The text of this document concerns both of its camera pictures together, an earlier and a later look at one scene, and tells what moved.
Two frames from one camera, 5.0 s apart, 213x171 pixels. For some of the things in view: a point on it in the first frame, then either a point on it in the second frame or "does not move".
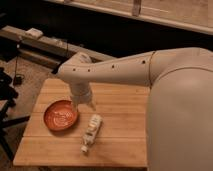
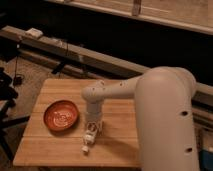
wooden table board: [122, 139] does not move
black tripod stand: [7, 96] does not move
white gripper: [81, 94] -> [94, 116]
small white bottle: [93, 131] does not move
